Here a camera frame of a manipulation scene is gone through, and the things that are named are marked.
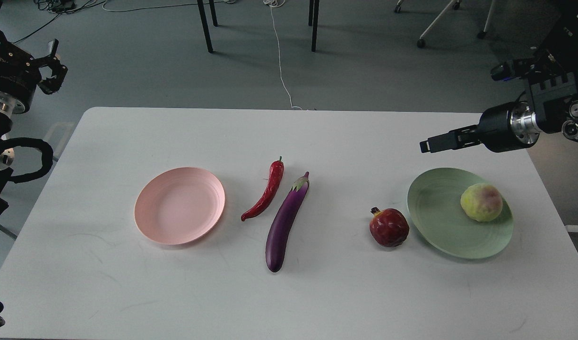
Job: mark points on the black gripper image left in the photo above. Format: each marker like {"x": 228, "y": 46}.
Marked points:
{"x": 18, "y": 79}

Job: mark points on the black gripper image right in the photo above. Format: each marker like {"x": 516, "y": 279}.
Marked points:
{"x": 507, "y": 127}

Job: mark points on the yellow-green guava fruit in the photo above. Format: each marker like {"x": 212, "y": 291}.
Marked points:
{"x": 482, "y": 202}

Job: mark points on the red pomegranate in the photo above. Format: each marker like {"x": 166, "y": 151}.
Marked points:
{"x": 388, "y": 227}

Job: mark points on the red chili pepper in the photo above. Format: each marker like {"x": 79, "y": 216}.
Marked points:
{"x": 275, "y": 176}

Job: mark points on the purple eggplant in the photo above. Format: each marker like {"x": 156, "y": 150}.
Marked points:
{"x": 275, "y": 249}

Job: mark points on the white office chair base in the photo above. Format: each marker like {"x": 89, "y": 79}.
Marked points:
{"x": 457, "y": 15}

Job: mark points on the black table leg left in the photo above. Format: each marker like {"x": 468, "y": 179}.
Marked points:
{"x": 205, "y": 23}

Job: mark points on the black table leg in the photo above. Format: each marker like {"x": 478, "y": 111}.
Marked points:
{"x": 313, "y": 20}
{"x": 205, "y": 23}

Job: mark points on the pink plate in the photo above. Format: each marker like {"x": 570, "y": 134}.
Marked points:
{"x": 179, "y": 206}

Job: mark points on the black table leg right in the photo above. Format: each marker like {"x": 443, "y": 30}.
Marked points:
{"x": 313, "y": 20}

